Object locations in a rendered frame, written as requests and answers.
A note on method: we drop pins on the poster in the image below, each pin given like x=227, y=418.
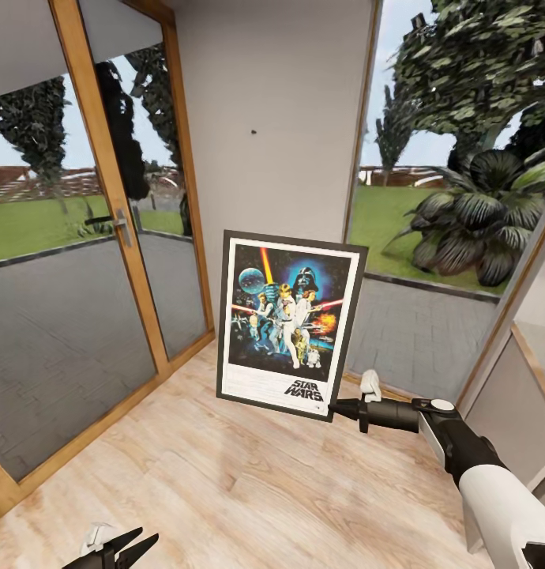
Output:
x=287, y=307

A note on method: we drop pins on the fixed window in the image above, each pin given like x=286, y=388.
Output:
x=448, y=190

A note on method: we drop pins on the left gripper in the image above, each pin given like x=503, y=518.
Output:
x=105, y=558

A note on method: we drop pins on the door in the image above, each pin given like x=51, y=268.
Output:
x=104, y=288

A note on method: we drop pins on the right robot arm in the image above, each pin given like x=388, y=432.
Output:
x=509, y=518

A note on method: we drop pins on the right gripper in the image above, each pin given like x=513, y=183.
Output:
x=380, y=413

